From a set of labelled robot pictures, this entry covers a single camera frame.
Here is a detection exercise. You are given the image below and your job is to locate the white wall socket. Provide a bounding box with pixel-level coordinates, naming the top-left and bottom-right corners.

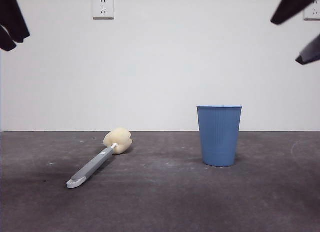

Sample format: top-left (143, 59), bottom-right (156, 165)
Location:
top-left (92, 0), bottom-right (115, 20)
top-left (303, 0), bottom-right (320, 21)

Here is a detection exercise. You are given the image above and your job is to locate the blue ribbed plastic cup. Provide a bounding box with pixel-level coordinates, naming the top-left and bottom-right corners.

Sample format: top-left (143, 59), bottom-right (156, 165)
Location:
top-left (196, 105), bottom-right (244, 167)

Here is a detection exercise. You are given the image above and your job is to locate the grey cup brush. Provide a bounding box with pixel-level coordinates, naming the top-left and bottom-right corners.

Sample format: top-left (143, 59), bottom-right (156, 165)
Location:
top-left (66, 127), bottom-right (134, 189)

